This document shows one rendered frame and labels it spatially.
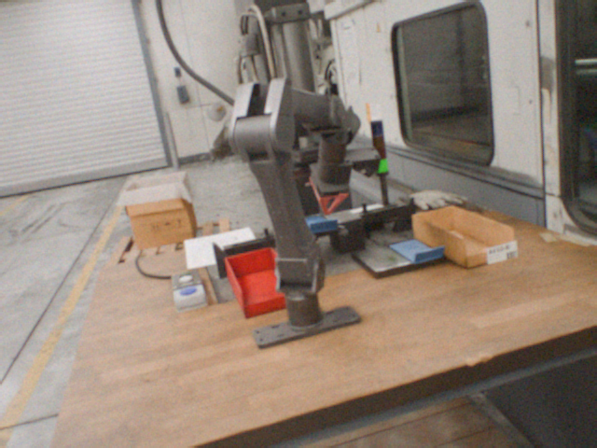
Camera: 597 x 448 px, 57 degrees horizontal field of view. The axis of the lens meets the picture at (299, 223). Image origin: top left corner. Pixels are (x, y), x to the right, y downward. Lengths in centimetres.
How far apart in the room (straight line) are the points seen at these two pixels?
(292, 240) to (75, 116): 979
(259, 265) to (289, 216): 45
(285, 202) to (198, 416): 37
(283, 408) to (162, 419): 18
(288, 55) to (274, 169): 49
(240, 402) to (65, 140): 997
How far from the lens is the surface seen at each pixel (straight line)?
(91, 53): 1061
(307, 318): 103
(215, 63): 1057
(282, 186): 93
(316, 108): 106
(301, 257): 99
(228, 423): 86
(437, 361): 92
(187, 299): 125
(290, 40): 135
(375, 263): 128
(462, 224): 147
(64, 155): 1077
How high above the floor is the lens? 137
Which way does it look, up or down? 15 degrees down
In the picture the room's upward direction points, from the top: 9 degrees counter-clockwise
